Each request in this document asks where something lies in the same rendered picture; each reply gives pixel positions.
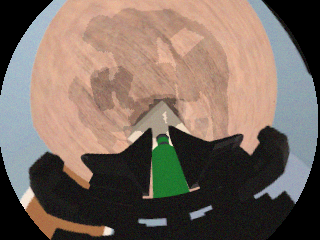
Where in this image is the dark grey marker with green band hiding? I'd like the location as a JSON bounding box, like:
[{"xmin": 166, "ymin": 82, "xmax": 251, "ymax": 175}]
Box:
[{"xmin": 157, "ymin": 135, "xmax": 169, "ymax": 145}]

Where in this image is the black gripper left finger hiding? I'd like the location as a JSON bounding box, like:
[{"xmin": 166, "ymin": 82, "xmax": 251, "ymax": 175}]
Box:
[{"xmin": 80, "ymin": 128, "xmax": 153, "ymax": 196}]

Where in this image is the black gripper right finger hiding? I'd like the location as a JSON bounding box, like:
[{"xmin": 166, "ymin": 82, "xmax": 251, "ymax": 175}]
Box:
[{"xmin": 169, "ymin": 125, "xmax": 244, "ymax": 189}]

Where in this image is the beige rectangular block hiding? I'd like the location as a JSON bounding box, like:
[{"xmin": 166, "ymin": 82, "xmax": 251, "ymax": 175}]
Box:
[{"xmin": 128, "ymin": 101, "xmax": 192, "ymax": 151}]

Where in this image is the green marker cap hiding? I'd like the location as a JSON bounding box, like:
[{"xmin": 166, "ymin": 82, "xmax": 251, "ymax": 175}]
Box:
[{"xmin": 152, "ymin": 144, "xmax": 191, "ymax": 197}]

